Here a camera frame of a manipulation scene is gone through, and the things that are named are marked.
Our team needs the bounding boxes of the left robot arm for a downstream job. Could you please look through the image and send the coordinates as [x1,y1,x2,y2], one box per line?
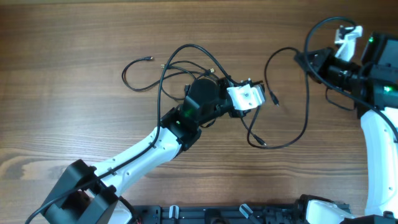
[38,78,266,223]

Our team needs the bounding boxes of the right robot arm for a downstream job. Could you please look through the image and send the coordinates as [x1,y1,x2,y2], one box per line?
[294,26,397,223]

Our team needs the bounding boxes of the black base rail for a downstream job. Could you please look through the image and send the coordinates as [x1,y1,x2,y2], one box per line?
[130,194,352,224]

